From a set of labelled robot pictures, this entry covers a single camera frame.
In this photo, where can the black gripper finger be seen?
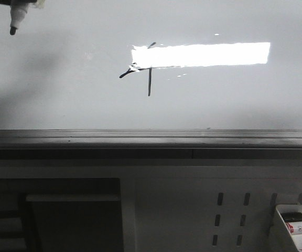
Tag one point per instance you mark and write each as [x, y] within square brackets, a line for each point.
[11, 2]

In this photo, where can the white whiteboard marker black cap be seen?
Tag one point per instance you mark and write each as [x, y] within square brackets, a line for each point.
[18, 11]

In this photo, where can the white whiteboard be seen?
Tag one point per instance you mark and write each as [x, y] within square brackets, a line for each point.
[63, 69]

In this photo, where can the white slotted metal panel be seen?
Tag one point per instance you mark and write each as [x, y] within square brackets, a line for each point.
[143, 204]

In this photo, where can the white marker holder box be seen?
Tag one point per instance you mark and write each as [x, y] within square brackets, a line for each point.
[279, 236]

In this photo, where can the red capped marker in box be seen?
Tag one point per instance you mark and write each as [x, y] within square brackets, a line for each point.
[301, 228]

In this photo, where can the grey whiteboard frame rail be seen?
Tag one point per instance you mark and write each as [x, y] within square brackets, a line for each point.
[144, 144]

